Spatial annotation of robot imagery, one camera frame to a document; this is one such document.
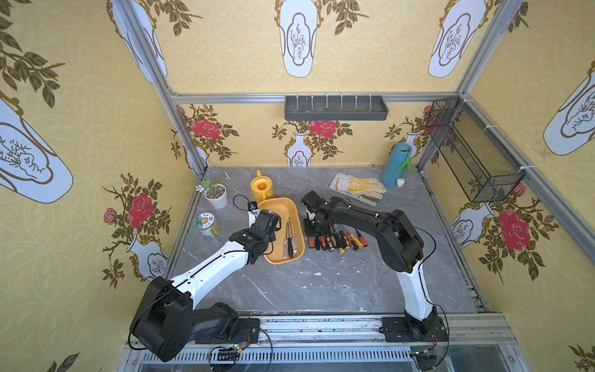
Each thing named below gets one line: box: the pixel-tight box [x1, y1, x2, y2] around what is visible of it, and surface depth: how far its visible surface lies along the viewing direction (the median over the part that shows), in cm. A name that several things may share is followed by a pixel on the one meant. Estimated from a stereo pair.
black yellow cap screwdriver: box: [334, 232, 346, 255], surface depth 94 cm
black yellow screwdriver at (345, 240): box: [342, 231, 351, 250], surface depth 94 cm
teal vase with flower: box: [380, 142, 414, 188], surface depth 108 cm
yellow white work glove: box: [329, 172, 387, 207], surface depth 113 cm
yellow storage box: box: [258, 196, 306, 265], surface depth 93 cm
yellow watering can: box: [250, 169, 275, 205], surface depth 102 cm
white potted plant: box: [200, 178, 227, 210], surface depth 102 cm
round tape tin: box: [195, 212, 221, 239], surface depth 94 cm
